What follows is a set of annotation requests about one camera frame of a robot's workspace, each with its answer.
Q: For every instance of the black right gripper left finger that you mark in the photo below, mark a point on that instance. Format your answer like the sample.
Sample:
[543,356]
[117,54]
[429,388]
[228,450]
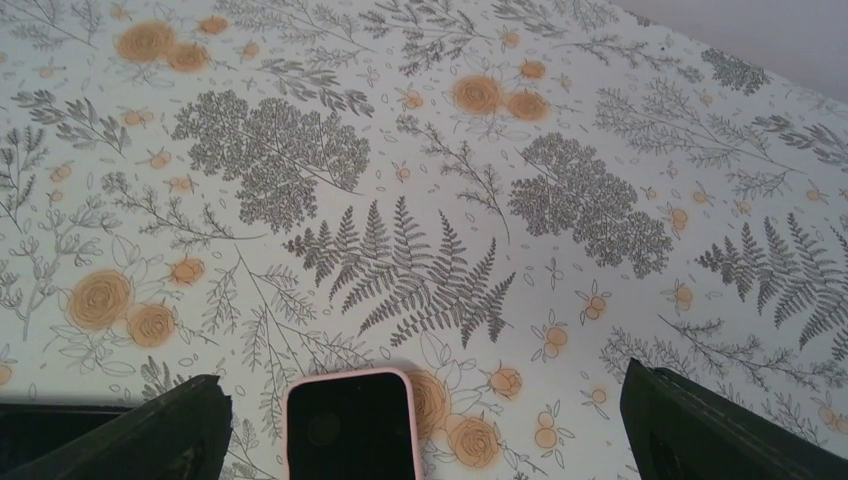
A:
[181,434]

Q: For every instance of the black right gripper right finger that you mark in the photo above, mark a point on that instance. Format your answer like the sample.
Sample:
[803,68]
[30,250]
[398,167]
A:
[678,429]

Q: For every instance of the pink phone case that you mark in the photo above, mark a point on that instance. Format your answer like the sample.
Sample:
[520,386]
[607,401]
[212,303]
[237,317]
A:
[414,424]

